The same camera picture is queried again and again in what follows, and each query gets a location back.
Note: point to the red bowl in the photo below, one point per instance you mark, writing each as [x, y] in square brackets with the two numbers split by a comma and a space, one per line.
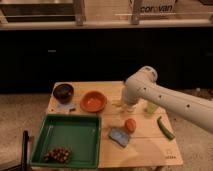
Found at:
[93, 101]

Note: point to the wooden table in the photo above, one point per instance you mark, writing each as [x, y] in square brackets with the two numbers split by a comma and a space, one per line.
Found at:
[147, 146]

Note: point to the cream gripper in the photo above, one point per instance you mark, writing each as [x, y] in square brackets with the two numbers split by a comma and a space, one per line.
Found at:
[128, 109]

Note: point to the green cucumber toy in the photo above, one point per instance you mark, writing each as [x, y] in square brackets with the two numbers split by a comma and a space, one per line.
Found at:
[169, 135]

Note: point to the dark brown bowl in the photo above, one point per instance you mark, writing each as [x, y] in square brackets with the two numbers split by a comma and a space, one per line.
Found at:
[63, 93]

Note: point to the yellow banana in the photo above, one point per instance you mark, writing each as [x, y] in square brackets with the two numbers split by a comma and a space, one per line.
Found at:
[117, 103]

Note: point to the green plastic tray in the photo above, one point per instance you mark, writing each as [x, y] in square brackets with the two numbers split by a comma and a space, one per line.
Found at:
[80, 134]

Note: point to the black chair frame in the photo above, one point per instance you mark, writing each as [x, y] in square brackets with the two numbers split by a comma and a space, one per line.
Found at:
[22, 166]

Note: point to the bunch of red grapes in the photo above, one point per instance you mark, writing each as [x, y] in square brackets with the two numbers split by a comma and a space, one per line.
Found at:
[60, 155]

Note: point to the blue sponge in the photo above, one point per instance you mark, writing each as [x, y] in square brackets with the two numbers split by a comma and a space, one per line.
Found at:
[119, 136]

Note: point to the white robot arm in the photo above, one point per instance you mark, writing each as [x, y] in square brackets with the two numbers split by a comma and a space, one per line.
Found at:
[142, 84]

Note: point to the orange tomato toy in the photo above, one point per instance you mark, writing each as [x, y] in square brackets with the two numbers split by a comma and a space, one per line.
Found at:
[130, 125]

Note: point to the light green cup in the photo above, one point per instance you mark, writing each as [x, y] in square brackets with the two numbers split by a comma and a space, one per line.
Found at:
[151, 107]

